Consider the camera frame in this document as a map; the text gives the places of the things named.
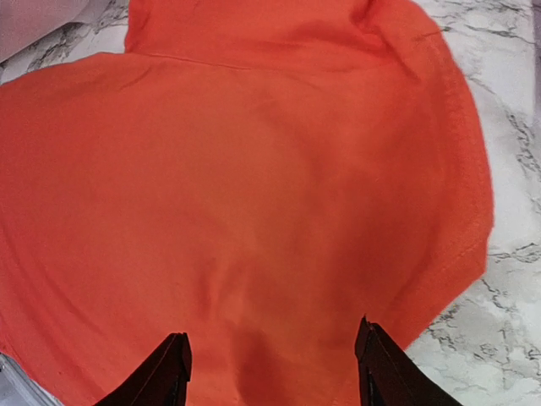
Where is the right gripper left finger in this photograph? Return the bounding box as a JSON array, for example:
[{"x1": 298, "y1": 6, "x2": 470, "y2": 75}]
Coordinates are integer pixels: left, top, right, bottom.
[{"x1": 96, "y1": 333, "x2": 191, "y2": 406}]

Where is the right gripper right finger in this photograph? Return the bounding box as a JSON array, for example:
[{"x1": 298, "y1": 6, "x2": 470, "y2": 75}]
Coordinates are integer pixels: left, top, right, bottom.
[{"x1": 355, "y1": 317, "x2": 461, "y2": 406}]

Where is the orange t-shirt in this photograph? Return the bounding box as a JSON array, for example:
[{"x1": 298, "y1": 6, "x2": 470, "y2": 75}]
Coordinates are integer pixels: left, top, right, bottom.
[{"x1": 1, "y1": 1, "x2": 493, "y2": 405}]

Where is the aluminium front frame rail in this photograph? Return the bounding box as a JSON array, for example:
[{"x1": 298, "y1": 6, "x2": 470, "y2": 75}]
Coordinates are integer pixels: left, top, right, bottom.
[{"x1": 1, "y1": 354, "x2": 57, "y2": 406}]

